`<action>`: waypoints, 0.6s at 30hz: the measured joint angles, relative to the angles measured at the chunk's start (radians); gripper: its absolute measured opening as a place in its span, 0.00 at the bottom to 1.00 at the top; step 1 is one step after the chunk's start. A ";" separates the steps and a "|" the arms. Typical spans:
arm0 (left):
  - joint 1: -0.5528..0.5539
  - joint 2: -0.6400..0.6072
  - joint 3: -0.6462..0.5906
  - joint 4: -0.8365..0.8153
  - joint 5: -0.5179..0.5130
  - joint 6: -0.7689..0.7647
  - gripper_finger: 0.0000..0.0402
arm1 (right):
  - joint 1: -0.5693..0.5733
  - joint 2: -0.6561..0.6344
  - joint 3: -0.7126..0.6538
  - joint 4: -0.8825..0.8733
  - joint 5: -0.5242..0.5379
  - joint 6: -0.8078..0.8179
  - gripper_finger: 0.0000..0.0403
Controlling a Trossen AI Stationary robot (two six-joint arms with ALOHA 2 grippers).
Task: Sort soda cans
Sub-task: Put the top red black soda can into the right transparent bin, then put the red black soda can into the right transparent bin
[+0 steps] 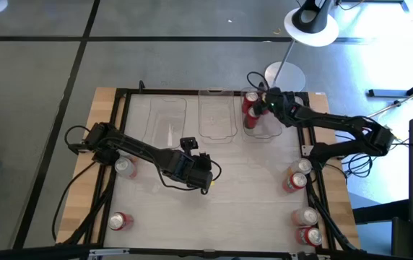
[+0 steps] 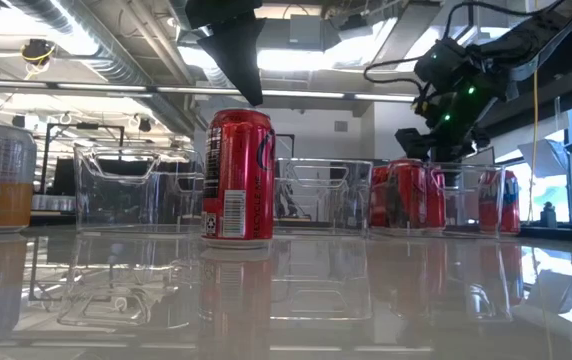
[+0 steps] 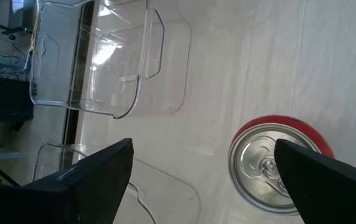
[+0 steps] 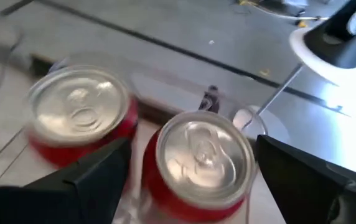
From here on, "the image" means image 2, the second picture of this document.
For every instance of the small dark bottle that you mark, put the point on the small dark bottle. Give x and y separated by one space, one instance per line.
548 216

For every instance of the long ceiling light bar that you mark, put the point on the long ceiling light bar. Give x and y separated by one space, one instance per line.
306 93

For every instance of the grey square wall vent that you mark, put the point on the grey square wall vent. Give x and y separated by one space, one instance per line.
341 126

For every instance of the black metal frame stand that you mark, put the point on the black metal frame stand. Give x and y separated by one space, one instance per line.
86 126
286 134

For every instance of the silver and orange soda can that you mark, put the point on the silver and orange soda can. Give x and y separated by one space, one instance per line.
3 180

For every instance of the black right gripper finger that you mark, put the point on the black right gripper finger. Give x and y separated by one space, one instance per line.
476 142
416 145

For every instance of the black round ceiling device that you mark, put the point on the black round ceiling device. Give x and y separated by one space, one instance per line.
36 50

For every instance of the silver metal tray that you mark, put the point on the silver metal tray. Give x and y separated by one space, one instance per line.
53 202

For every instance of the clear plastic bin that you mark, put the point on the clear plastic bin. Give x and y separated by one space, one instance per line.
141 210
466 220
326 220

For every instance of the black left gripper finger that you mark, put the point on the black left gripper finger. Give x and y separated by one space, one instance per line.
243 55

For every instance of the grey rectangular ceiling duct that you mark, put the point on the grey rectangular ceiling duct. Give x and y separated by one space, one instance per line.
296 32

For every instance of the white hanging sheet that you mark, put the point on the white hanging sheet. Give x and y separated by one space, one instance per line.
546 157

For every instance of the red strawberry Fanta can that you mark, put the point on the red strawberry Fanta can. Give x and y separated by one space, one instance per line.
501 205

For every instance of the black background robot arm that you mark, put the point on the black background robot arm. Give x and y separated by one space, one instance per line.
286 202

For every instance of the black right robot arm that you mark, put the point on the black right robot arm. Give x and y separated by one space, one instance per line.
526 40

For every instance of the narrow silver spiral duct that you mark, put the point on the narrow silver spiral duct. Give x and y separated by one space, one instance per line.
176 12

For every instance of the black monitor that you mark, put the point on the black monitor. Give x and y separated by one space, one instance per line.
63 177

